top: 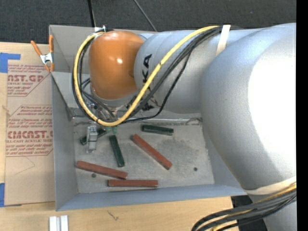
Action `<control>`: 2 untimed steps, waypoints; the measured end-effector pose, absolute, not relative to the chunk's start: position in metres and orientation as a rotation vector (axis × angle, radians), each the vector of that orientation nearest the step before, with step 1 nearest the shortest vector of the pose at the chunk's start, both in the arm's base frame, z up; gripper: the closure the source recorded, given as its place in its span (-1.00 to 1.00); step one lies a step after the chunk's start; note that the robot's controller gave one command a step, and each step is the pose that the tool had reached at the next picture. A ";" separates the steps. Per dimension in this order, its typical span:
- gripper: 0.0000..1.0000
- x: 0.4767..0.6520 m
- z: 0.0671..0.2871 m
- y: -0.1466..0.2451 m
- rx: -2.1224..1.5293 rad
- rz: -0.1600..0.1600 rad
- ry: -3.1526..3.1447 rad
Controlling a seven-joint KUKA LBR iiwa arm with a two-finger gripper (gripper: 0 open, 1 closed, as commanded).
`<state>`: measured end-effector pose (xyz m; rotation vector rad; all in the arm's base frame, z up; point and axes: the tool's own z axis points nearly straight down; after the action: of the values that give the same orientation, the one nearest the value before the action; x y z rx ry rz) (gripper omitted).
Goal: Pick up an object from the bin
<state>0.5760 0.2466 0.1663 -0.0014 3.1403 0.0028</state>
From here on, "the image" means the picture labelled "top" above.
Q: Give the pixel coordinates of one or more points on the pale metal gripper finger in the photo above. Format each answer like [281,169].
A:
[92,130]
[91,145]

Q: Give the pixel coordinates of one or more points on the red-brown flat block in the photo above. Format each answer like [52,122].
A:
[151,151]
[132,183]
[101,169]

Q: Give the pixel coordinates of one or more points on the brown cardboard board red print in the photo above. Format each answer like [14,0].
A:
[29,172]

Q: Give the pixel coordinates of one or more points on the grey metal bin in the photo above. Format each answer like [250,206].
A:
[144,196]

